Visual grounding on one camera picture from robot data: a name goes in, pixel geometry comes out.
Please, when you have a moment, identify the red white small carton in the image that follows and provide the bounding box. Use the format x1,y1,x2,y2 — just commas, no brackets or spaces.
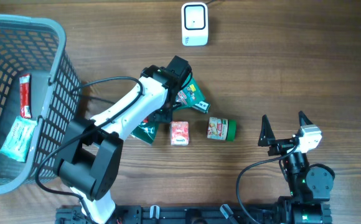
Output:
171,121,189,146

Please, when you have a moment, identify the grey plastic shopping basket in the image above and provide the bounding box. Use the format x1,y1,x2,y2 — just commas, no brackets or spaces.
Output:
0,14,80,194

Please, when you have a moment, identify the red stick sachet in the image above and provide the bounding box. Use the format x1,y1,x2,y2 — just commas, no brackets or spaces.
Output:
19,73,32,119

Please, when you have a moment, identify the green 3M gloves package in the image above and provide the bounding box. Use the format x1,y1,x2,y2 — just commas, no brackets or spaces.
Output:
131,78,205,145

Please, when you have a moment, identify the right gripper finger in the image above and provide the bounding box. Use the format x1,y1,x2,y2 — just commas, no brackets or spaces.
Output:
258,114,276,147
298,111,312,126

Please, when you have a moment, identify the green lid spice jar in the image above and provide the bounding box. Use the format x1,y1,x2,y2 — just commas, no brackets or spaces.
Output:
207,117,237,141

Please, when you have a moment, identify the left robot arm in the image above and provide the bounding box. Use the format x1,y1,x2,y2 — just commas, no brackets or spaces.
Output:
53,56,192,223

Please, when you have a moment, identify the mint green wipes pack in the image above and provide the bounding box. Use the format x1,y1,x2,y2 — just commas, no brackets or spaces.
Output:
0,116,37,162

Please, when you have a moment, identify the white barcode scanner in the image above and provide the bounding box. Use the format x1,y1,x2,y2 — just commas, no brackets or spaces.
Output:
181,2,209,47

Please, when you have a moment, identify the small green white box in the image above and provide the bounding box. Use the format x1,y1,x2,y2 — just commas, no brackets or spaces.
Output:
192,101,210,114

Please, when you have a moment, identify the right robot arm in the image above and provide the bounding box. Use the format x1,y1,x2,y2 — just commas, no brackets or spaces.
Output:
258,111,335,224

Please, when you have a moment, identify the black mounting rail base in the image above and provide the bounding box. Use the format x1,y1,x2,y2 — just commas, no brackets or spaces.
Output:
55,204,333,224

